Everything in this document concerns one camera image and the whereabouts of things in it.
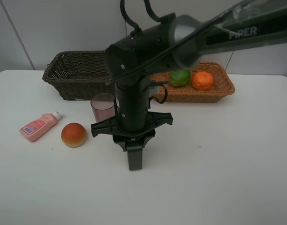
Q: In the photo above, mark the round bread bun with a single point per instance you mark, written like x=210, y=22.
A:
x=73, y=135

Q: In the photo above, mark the dark brown wicker basket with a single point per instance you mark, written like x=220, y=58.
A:
x=78, y=75

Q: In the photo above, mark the orange tangerine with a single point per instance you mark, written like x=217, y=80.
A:
x=202, y=81

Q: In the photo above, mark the light orange wicker basket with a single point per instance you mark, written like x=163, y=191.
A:
x=222, y=86

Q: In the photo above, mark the translucent purple plastic cup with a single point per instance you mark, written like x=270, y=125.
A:
x=103, y=106

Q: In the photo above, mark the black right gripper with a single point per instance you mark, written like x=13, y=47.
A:
x=131, y=126

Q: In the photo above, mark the pink lotion bottle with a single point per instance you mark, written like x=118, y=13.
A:
x=40, y=126

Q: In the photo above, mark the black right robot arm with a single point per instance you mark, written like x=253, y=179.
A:
x=177, y=42

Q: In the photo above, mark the green lime fruit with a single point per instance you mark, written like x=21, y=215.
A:
x=180, y=78

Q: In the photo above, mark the black pump bottle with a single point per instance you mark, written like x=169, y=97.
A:
x=135, y=156

